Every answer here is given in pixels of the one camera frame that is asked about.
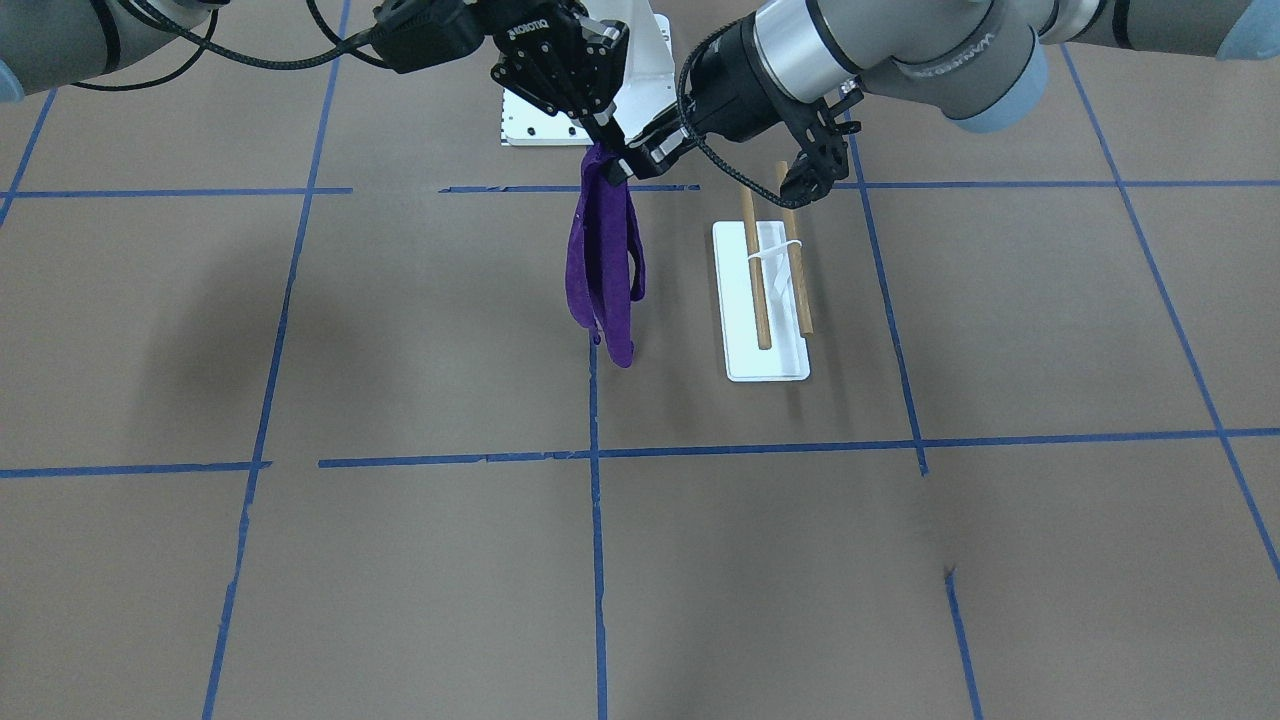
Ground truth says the white wooden towel rack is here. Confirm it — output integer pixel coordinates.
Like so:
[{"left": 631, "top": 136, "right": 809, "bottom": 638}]
[{"left": 712, "top": 187, "right": 815, "bottom": 383}]

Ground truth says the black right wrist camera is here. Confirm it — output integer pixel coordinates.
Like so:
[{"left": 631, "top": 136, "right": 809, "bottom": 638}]
[{"left": 370, "top": 1, "right": 486, "bottom": 74}]

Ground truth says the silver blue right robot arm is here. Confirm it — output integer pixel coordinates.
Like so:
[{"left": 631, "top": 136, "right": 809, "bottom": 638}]
[{"left": 1, "top": 1, "right": 630, "bottom": 154}]

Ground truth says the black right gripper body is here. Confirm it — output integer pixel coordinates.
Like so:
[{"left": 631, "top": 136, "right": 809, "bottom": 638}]
[{"left": 485, "top": 1, "right": 631, "bottom": 123}]

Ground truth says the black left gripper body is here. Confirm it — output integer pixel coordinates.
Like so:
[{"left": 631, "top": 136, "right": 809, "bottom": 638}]
[{"left": 677, "top": 18, "right": 863, "bottom": 150}]

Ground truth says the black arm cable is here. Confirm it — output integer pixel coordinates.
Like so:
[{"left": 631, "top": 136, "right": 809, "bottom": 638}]
[{"left": 676, "top": 29, "right": 801, "bottom": 209}]

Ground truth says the purple towel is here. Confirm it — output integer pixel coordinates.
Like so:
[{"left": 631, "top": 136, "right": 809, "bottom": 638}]
[{"left": 564, "top": 143, "right": 646, "bottom": 368}]

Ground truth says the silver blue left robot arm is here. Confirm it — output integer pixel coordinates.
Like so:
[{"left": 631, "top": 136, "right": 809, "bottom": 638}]
[{"left": 605, "top": 1, "right": 1277, "bottom": 209}]

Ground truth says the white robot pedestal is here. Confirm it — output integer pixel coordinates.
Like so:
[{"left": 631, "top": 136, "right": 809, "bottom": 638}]
[{"left": 492, "top": 1, "right": 676, "bottom": 151}]

